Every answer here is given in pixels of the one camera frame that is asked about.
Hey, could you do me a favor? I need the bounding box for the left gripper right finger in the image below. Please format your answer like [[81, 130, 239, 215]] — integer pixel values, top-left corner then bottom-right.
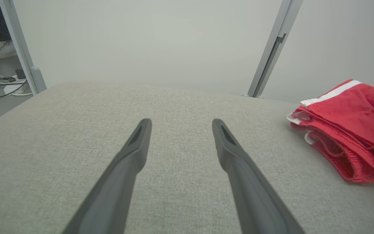
[[212, 119, 304, 234]]

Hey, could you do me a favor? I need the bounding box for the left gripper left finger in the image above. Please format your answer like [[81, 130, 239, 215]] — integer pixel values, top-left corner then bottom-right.
[[62, 118, 153, 234]]

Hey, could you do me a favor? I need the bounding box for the red and white jersey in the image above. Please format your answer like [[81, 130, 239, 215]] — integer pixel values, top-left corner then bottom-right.
[[287, 79, 374, 184]]

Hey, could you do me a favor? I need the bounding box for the white sneaker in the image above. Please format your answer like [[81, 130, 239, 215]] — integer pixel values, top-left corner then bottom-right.
[[0, 40, 17, 59]]

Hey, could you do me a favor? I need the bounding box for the grey metal frame post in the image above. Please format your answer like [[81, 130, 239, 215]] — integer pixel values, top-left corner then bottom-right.
[[0, 0, 47, 96], [242, 0, 304, 98]]

